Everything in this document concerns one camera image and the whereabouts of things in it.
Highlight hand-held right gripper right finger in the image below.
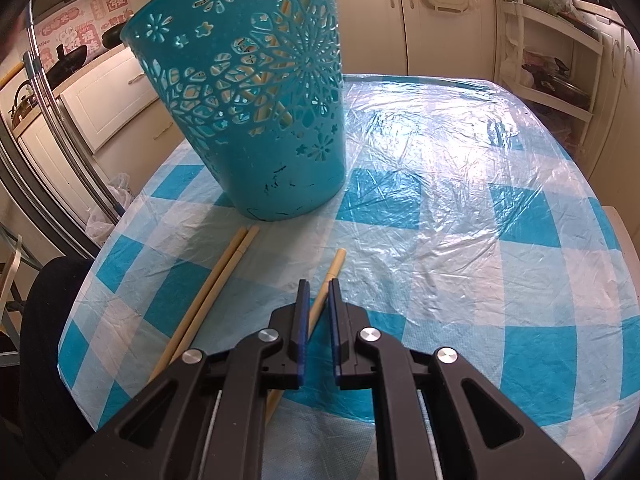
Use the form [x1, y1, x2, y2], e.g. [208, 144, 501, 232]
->
[328, 277, 584, 480]

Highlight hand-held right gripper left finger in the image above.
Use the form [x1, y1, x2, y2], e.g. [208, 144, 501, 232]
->
[55, 279, 311, 480]

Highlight teal perforated plastic basket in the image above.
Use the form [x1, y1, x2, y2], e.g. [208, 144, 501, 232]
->
[120, 0, 347, 222]

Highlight blue white checked tablecloth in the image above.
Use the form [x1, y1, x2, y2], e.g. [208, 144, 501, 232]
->
[57, 74, 627, 480]

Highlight white plastic bag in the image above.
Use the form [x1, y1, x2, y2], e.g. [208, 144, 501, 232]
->
[84, 172, 134, 249]

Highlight black chair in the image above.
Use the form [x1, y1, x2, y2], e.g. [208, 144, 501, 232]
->
[19, 257, 97, 463]

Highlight cream kitchen cabinets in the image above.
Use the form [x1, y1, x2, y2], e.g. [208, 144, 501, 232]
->
[10, 0, 640, 181]

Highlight white stool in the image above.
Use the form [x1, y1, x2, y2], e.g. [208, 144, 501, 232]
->
[601, 204, 634, 262]

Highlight metal pot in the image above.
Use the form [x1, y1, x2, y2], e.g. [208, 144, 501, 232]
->
[521, 57, 592, 107]

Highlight black wok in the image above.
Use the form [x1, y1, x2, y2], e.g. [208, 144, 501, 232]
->
[44, 44, 90, 87]

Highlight metal kettle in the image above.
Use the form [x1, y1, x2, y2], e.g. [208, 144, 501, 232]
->
[8, 80, 37, 129]

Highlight white shelf unit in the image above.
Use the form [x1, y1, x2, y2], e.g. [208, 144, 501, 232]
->
[499, 0, 605, 157]

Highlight chrome tube frame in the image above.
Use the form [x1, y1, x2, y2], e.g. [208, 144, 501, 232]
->
[22, 0, 127, 222]

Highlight pink wall stickers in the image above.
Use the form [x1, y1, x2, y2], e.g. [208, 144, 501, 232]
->
[36, 0, 134, 62]

